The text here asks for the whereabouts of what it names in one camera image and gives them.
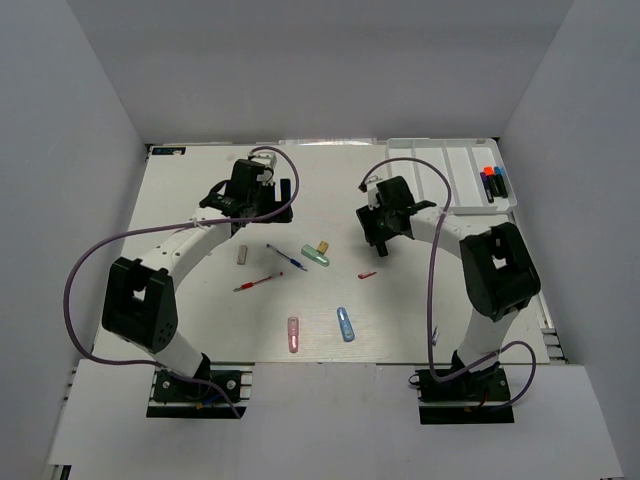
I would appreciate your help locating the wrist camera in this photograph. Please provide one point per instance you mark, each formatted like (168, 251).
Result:
(370, 188)
(267, 162)

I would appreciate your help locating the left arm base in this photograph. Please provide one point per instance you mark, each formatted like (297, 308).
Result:
(171, 398)

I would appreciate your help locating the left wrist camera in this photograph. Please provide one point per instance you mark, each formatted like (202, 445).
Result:
(267, 162)

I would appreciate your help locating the beige eraser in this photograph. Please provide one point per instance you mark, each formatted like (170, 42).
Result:
(242, 254)

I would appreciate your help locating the pink stapler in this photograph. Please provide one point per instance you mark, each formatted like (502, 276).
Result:
(293, 334)

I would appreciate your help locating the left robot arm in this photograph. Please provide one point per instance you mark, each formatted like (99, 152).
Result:
(140, 304)

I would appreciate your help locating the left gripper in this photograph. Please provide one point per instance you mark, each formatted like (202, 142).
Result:
(285, 196)

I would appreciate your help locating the small purple pen cap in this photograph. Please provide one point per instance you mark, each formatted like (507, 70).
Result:
(435, 336)

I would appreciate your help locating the blue stapler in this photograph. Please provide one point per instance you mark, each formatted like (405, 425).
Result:
(345, 325)

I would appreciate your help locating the blue pen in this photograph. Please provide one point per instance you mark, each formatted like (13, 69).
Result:
(288, 258)

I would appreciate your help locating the orange highlighter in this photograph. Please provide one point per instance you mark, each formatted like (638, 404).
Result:
(495, 182)

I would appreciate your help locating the red pen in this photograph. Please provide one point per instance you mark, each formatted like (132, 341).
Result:
(251, 284)

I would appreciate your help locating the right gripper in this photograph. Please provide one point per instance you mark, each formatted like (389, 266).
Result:
(368, 221)

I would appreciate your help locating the green stapler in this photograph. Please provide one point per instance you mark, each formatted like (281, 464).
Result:
(315, 255)

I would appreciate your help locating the small brown eraser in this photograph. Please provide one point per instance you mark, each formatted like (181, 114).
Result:
(323, 246)

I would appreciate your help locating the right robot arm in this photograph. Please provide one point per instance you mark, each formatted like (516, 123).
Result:
(499, 275)

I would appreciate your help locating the white divided tray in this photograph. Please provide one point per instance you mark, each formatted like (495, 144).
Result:
(462, 162)

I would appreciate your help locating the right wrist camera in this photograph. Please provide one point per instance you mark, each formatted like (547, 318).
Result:
(370, 188)

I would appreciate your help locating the blue highlighter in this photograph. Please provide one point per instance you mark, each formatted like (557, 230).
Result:
(500, 182)

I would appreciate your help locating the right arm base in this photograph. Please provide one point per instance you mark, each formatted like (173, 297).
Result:
(467, 400)

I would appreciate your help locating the blue label sticker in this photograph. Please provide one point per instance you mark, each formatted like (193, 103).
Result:
(168, 151)

